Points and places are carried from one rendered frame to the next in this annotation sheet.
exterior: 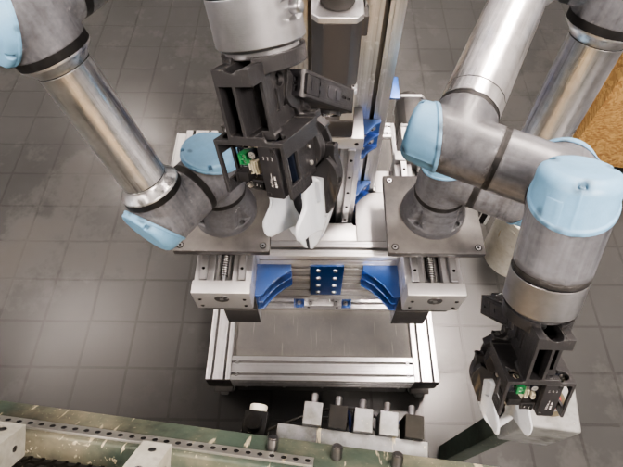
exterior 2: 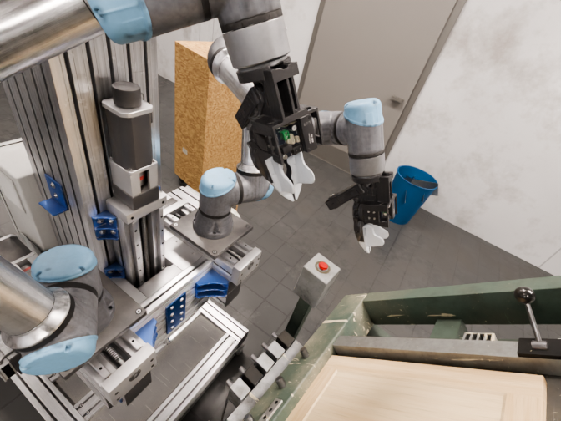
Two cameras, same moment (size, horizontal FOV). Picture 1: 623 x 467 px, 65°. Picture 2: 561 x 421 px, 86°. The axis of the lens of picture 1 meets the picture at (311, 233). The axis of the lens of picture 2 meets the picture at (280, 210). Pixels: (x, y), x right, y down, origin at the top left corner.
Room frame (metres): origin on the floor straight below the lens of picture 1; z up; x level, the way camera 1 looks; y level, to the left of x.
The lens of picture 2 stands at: (0.12, 0.39, 1.85)
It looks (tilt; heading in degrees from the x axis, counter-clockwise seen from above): 38 degrees down; 292
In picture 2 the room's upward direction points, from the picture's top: 16 degrees clockwise
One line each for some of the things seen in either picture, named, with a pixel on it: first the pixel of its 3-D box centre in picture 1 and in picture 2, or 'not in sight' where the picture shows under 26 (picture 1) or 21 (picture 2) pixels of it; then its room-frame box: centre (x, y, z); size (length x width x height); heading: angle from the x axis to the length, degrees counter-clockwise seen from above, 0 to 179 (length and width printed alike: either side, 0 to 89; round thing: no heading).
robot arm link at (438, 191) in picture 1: (451, 170); (219, 190); (0.65, -0.30, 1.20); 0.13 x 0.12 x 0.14; 64
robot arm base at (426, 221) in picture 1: (436, 200); (214, 215); (0.65, -0.29, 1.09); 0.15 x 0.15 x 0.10
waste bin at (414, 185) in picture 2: not in sight; (408, 195); (0.03, -2.71, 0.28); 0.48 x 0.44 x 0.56; 179
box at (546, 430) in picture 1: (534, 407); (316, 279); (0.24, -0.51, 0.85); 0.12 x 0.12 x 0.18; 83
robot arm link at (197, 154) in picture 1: (211, 169); (68, 277); (0.65, 0.21, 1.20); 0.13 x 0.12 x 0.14; 145
